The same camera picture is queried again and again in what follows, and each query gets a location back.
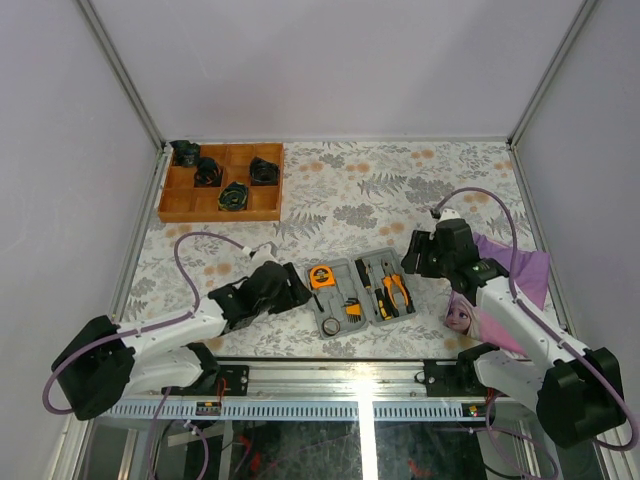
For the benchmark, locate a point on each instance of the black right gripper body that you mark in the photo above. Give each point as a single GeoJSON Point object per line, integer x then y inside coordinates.
{"type": "Point", "coordinates": [442, 262]}

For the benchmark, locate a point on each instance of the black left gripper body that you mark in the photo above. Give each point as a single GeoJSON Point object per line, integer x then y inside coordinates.
{"type": "Point", "coordinates": [290, 295]}

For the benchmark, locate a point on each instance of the orange black pliers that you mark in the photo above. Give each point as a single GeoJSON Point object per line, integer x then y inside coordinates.
{"type": "Point", "coordinates": [395, 291]}

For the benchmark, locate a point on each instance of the orange tape measure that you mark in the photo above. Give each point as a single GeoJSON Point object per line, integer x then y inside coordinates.
{"type": "Point", "coordinates": [320, 276]}

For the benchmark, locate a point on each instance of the small black yellow screwdriver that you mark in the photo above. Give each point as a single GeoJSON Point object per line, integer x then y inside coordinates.
{"type": "Point", "coordinates": [363, 270]}

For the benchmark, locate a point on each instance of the large black yellow screwdriver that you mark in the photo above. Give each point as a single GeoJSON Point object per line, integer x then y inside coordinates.
{"type": "Point", "coordinates": [383, 307]}

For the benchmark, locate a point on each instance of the black electrical tape roll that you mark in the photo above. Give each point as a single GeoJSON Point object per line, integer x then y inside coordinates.
{"type": "Point", "coordinates": [331, 326]}

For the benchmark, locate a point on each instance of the grey plastic tool case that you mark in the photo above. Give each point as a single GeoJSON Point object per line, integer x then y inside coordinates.
{"type": "Point", "coordinates": [348, 285]}

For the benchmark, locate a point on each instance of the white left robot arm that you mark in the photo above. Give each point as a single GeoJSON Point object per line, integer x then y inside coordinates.
{"type": "Point", "coordinates": [105, 363]}

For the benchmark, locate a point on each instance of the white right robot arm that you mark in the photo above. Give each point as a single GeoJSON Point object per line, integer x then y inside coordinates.
{"type": "Point", "coordinates": [576, 392]}

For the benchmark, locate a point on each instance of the purple princess print bag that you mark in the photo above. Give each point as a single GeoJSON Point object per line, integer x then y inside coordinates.
{"type": "Point", "coordinates": [496, 318]}

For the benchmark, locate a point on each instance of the black blue tape roll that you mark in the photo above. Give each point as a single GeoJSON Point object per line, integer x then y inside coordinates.
{"type": "Point", "coordinates": [234, 197]}

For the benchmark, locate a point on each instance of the black tape roll right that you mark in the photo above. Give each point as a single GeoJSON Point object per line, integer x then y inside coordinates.
{"type": "Point", "coordinates": [263, 173]}

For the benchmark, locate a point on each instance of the orange wooden compartment tray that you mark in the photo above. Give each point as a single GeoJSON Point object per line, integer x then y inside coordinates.
{"type": "Point", "coordinates": [222, 183]}

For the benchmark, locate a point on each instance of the black tape roll top-left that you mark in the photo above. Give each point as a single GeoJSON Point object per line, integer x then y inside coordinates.
{"type": "Point", "coordinates": [185, 153]}

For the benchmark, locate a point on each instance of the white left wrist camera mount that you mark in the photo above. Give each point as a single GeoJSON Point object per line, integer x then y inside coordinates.
{"type": "Point", "coordinates": [261, 254]}

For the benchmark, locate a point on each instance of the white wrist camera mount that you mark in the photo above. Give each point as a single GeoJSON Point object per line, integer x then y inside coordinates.
{"type": "Point", "coordinates": [261, 254]}
{"type": "Point", "coordinates": [444, 214]}

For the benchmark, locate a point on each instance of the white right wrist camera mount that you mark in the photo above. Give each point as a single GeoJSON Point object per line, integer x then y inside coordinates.
{"type": "Point", "coordinates": [444, 214]}

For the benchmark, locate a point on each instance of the aluminium front rail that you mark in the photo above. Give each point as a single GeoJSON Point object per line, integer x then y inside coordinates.
{"type": "Point", "coordinates": [337, 379]}

